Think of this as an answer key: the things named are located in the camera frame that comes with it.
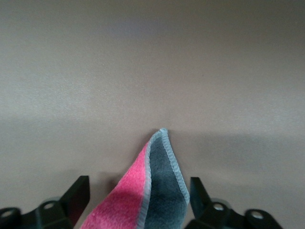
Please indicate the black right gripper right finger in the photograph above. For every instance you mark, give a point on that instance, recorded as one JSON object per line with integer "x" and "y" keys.
{"x": 214, "y": 217}

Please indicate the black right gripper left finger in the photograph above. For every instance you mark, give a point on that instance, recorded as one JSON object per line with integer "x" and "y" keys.
{"x": 52, "y": 214}

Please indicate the pink and grey towel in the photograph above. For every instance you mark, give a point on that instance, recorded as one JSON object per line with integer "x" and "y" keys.
{"x": 124, "y": 202}

